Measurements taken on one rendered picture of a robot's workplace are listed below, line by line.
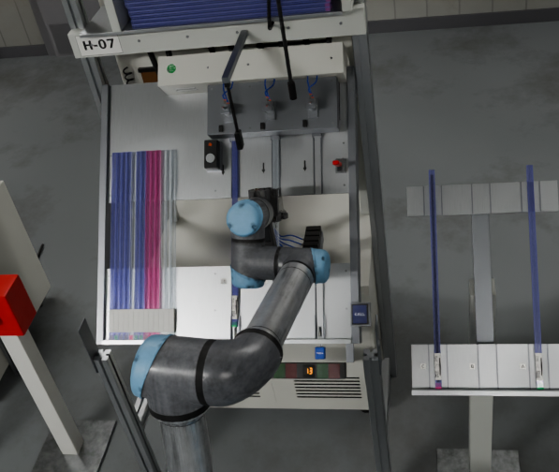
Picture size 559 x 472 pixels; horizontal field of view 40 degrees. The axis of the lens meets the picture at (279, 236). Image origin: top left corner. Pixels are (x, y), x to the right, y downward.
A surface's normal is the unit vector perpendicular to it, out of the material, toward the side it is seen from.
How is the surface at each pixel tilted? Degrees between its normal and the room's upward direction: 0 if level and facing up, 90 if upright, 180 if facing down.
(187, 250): 0
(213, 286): 45
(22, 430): 0
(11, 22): 90
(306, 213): 0
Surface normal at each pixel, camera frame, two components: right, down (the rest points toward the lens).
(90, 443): -0.15, -0.78
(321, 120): -0.20, -0.11
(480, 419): -0.14, 0.63
